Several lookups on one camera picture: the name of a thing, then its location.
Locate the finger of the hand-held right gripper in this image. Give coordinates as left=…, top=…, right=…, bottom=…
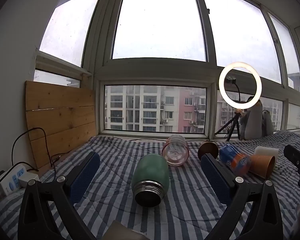
left=283, top=144, right=300, bottom=193

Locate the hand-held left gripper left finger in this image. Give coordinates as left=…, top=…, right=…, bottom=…
left=17, top=151, right=101, bottom=240

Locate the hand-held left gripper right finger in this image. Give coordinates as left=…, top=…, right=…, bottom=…
left=201, top=153, right=283, bottom=240

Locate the green metal thermos bottle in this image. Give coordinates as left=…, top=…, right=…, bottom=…
left=131, top=154, right=170, bottom=207

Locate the blue and orange cup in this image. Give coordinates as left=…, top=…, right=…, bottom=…
left=219, top=144, right=252, bottom=176

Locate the dark brown cup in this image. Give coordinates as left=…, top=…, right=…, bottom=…
left=198, top=142, right=219, bottom=161

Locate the white cup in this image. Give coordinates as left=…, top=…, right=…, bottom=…
left=254, top=146, right=279, bottom=158

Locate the orange paper cup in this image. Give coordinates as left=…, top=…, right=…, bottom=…
left=249, top=154, right=276, bottom=180

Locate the small grey plush toy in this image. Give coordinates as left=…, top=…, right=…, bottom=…
left=261, top=110, right=274, bottom=137

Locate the clear plastic jar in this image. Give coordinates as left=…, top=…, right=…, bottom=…
left=161, top=134, right=190, bottom=167

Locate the black tripod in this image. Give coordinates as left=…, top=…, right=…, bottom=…
left=214, top=109, right=242, bottom=142

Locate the large grey plush toy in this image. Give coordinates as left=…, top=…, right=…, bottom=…
left=240, top=96, right=263, bottom=140

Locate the white charger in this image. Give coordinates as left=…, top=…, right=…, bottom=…
left=18, top=172, right=40, bottom=188

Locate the wooden board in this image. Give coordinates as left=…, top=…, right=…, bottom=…
left=25, top=80, right=97, bottom=170

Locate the white power strip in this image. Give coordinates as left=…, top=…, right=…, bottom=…
left=0, top=164, right=28, bottom=197

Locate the black phone holder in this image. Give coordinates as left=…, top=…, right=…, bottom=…
left=226, top=76, right=242, bottom=103

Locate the black cable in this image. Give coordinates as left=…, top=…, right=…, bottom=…
left=11, top=127, right=62, bottom=182

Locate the ring light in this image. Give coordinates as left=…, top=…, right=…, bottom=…
left=219, top=62, right=262, bottom=110

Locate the window frame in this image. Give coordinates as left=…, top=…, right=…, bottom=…
left=34, top=0, right=300, bottom=140

